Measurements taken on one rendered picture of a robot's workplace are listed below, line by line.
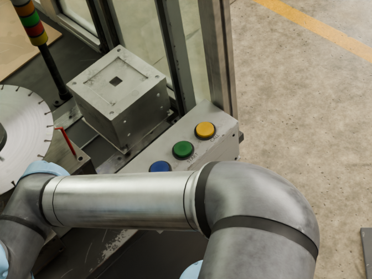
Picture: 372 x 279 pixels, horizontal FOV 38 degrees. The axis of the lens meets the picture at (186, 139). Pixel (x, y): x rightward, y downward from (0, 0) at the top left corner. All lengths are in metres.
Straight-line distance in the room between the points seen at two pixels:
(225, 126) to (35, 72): 0.69
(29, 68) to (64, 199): 0.98
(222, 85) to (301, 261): 0.70
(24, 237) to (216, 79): 0.58
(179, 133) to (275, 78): 1.34
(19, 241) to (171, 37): 0.57
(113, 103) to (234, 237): 0.82
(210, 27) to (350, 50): 1.63
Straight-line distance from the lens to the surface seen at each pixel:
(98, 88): 1.36
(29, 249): 0.81
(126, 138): 1.36
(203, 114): 1.25
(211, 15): 1.06
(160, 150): 1.21
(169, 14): 1.13
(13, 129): 1.29
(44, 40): 1.41
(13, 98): 1.35
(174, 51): 1.20
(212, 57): 1.15
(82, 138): 1.46
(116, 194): 0.71
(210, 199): 0.61
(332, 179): 2.21
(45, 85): 1.64
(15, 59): 1.75
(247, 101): 2.44
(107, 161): 1.39
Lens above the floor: 1.87
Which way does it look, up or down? 53 degrees down
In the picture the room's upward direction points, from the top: 12 degrees counter-clockwise
